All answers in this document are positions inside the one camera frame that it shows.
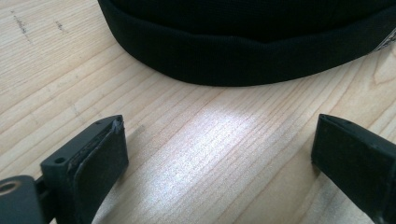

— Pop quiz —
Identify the black knit beanie hat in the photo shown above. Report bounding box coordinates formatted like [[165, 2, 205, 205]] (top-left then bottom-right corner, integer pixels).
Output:
[[97, 0, 396, 88]]

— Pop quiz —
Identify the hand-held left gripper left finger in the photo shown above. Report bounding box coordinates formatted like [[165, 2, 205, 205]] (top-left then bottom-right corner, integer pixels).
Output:
[[40, 114, 130, 224]]

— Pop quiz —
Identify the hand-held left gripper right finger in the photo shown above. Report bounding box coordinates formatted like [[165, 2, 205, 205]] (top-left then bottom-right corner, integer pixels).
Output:
[[311, 113, 396, 224]]

